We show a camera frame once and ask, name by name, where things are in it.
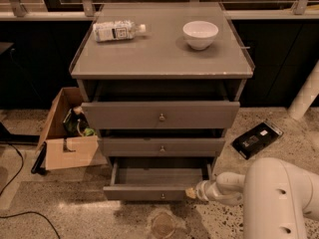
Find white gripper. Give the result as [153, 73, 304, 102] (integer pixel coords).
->
[185, 180, 219, 201]

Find grey bottom drawer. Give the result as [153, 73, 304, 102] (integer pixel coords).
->
[104, 157, 213, 201]

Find grey drawer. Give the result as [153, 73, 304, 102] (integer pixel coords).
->
[104, 157, 213, 201]
[99, 137, 225, 157]
[82, 101, 239, 129]

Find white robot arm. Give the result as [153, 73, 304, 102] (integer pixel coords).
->
[185, 157, 319, 239]

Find grey top drawer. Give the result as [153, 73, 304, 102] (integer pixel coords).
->
[82, 101, 239, 129]

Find grey middle drawer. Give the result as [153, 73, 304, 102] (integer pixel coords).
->
[99, 137, 225, 157]

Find grey wooden drawer cabinet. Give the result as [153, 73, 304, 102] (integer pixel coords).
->
[69, 2, 256, 166]

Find black flat device on floor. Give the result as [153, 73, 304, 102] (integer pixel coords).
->
[231, 119, 283, 159]

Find green items in box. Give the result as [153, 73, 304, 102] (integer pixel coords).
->
[63, 106, 96, 136]

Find brown cardboard box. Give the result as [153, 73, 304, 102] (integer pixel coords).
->
[36, 87, 107, 170]

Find black tool beside box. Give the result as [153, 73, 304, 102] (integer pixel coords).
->
[31, 142, 47, 175]

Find white ceramic bowl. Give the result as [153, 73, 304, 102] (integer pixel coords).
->
[182, 21, 219, 50]

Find plastic water bottle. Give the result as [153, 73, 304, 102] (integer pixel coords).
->
[93, 20, 147, 42]

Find white cylindrical post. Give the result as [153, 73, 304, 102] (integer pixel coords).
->
[288, 61, 319, 120]

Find black cable on floor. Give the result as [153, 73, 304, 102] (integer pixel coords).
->
[0, 142, 62, 239]

